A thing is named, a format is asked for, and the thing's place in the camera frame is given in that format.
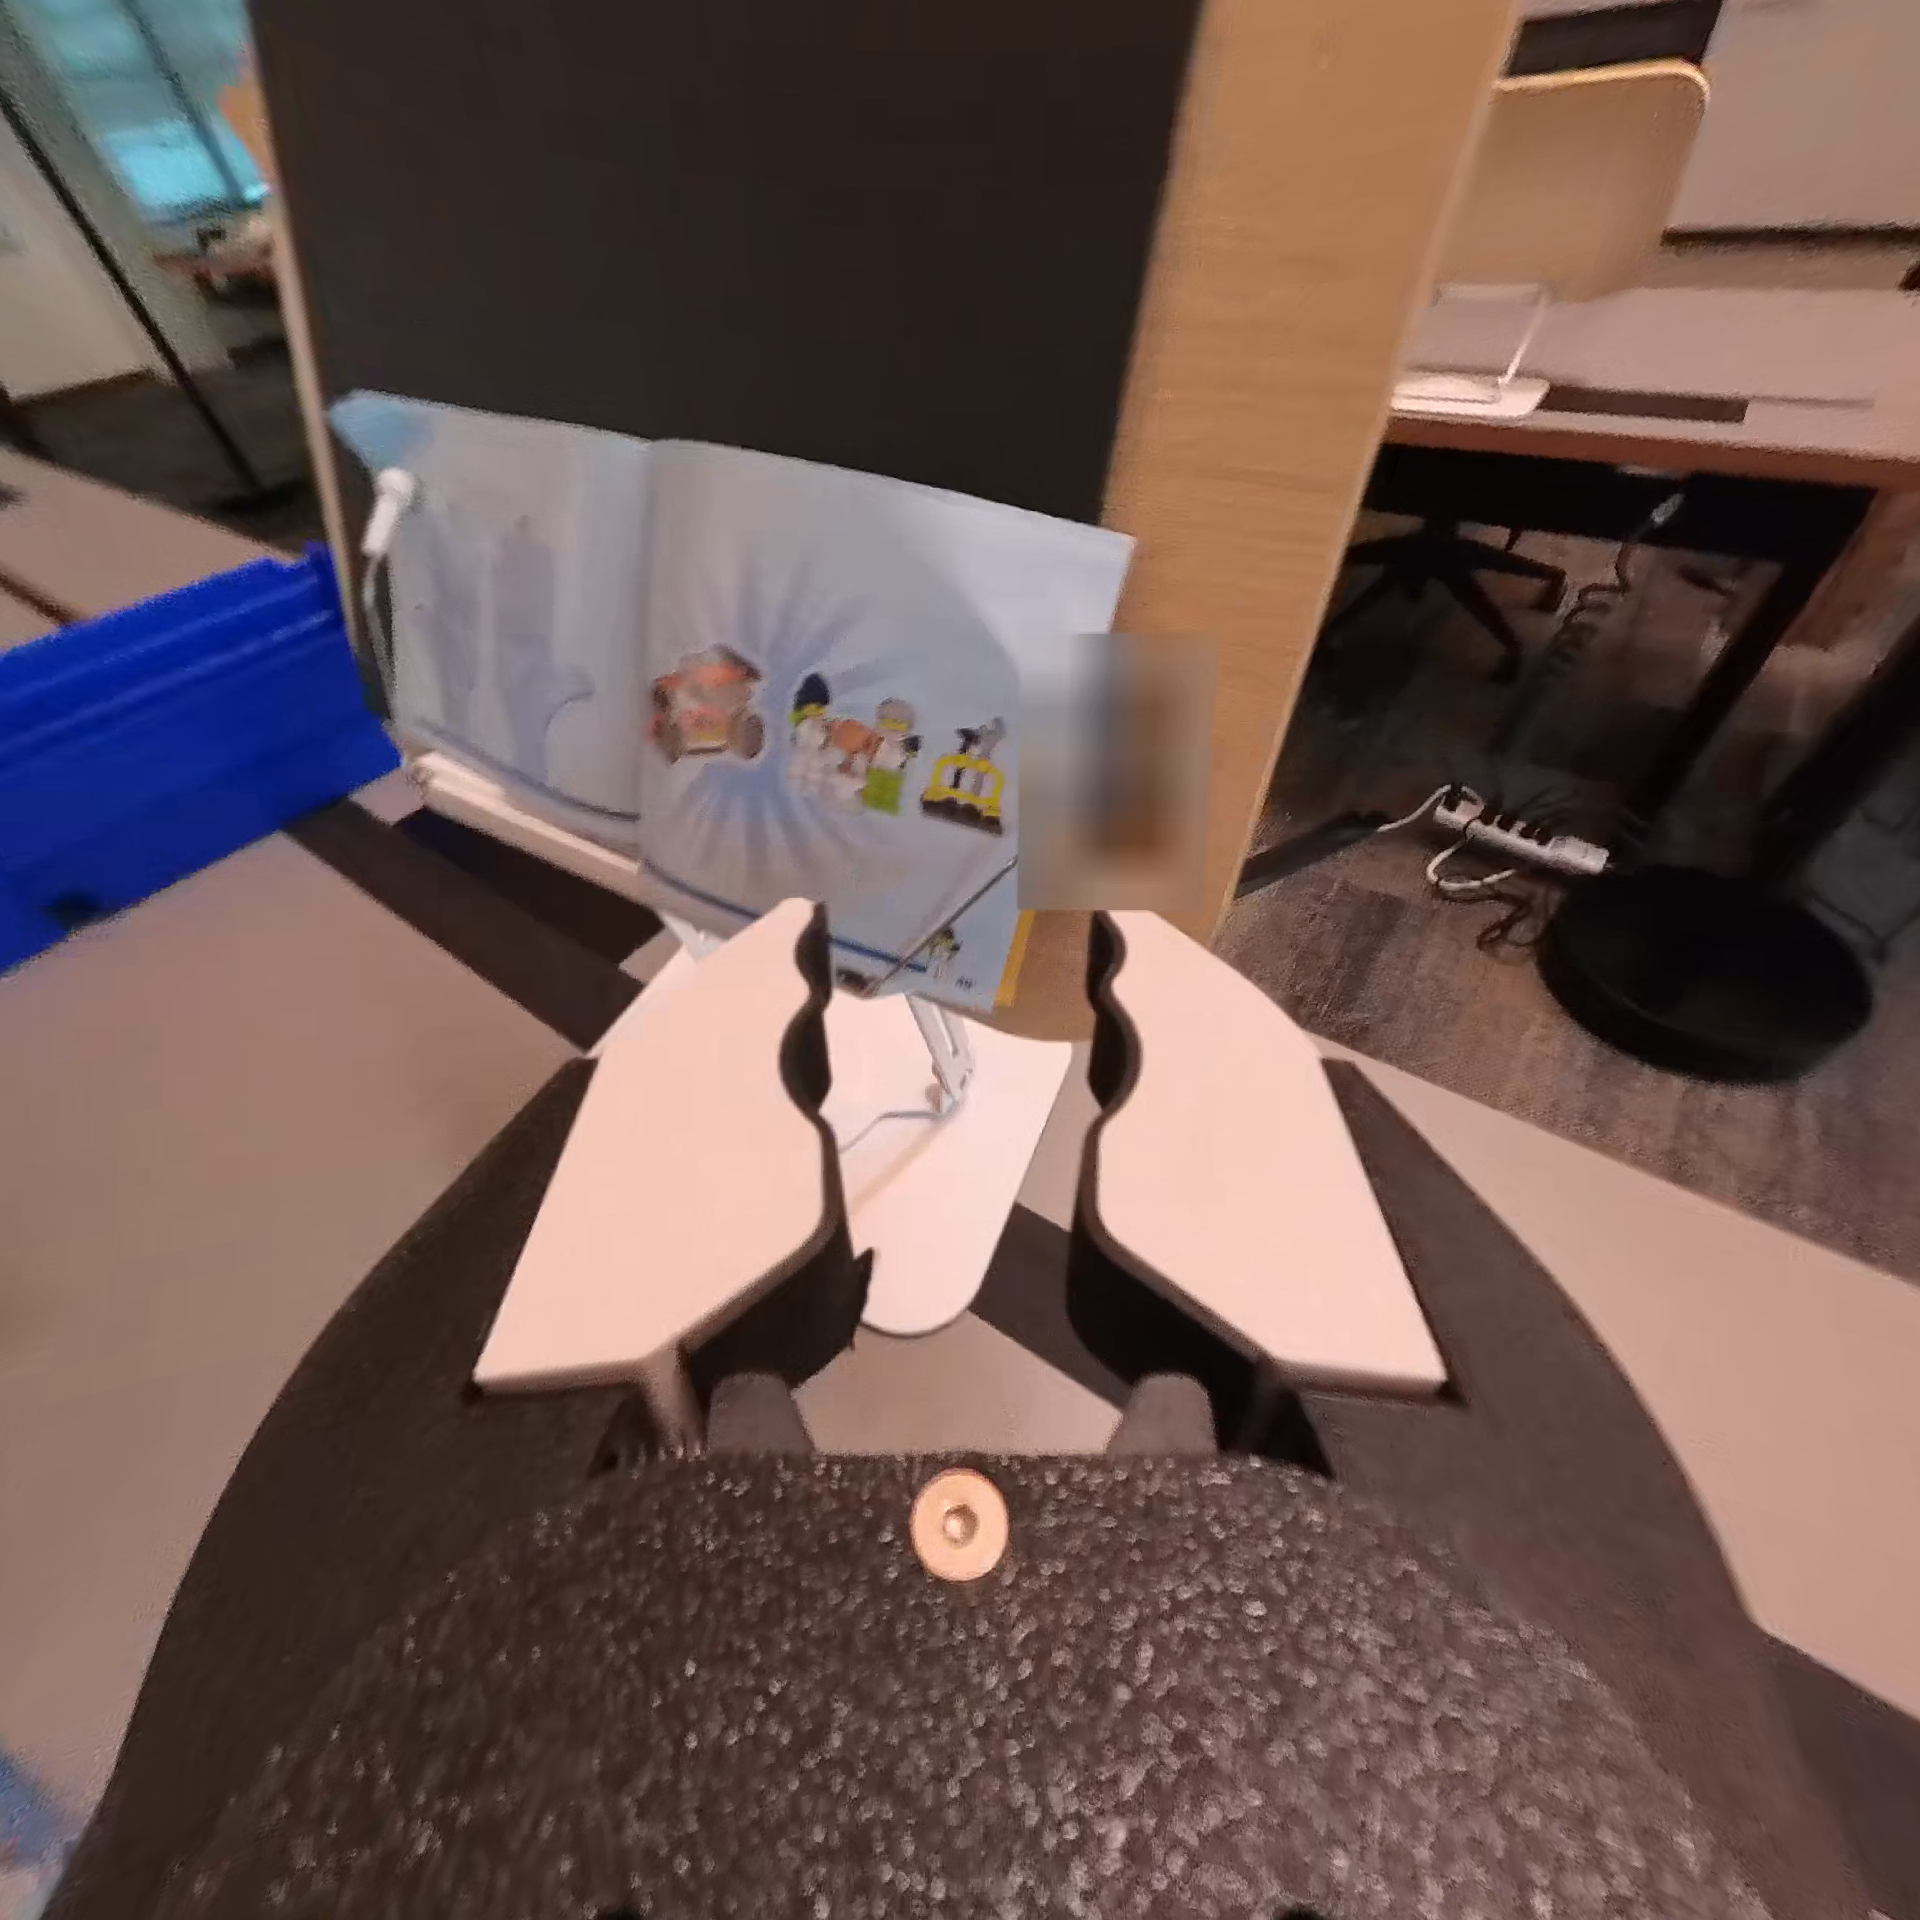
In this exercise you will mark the white power strip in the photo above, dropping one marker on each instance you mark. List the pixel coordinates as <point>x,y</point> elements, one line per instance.
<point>1529,839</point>

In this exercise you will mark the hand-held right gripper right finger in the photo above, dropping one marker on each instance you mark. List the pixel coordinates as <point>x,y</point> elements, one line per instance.
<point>1260,1202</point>

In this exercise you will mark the metal stand rod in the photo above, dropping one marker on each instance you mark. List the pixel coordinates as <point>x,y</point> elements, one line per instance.
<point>939,1060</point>

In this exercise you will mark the wooden desk black legs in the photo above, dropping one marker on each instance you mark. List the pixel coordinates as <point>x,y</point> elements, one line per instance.
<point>1724,435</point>

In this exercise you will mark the white stand base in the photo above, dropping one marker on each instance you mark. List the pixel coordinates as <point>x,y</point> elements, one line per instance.
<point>960,1202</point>
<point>1478,395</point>

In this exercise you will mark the round black floor base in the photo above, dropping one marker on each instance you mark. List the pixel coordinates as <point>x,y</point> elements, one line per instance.
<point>1711,975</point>

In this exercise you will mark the blue plastic bin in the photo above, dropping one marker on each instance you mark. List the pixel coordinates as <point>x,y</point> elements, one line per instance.
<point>166,722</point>

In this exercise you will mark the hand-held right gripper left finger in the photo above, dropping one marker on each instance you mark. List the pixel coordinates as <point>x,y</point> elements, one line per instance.
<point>675,1184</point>

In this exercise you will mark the lego instruction booklet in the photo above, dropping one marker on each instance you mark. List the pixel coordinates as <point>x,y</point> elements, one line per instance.
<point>839,599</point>

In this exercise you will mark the black office chair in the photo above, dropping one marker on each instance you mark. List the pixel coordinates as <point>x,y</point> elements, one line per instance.
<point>1454,580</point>

